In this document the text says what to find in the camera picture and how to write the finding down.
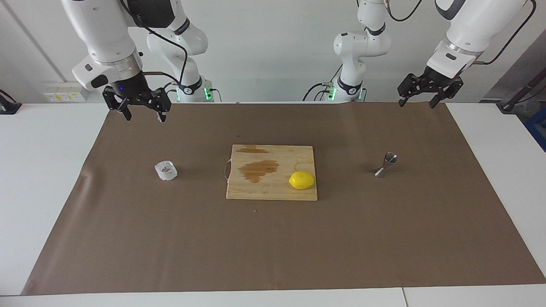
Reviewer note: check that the white wall socket box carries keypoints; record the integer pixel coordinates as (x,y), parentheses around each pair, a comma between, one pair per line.
(66,93)

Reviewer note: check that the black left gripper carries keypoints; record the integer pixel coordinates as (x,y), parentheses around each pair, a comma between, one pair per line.
(437,80)

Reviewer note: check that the steel double jigger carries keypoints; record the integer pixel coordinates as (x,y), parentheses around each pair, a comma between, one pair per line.
(387,164)

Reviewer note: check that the wooden cutting board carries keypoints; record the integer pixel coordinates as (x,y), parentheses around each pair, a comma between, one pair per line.
(273,187)

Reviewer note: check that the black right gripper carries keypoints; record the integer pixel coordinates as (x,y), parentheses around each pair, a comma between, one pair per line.
(130,87)

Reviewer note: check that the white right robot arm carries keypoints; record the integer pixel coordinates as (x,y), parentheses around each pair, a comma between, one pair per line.
(102,34)

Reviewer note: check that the blue crate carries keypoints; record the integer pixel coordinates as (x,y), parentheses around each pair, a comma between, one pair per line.
(538,128)

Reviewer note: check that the brown paper table mat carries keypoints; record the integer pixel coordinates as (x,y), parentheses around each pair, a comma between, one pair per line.
(273,247)

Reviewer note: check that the black clamp mount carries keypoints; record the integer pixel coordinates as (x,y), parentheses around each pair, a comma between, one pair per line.
(8,106)

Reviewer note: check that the yellow lemon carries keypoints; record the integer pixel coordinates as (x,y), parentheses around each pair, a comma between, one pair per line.
(301,180)

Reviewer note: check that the black tripod stand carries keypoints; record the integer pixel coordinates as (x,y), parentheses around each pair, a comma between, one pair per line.
(518,96)

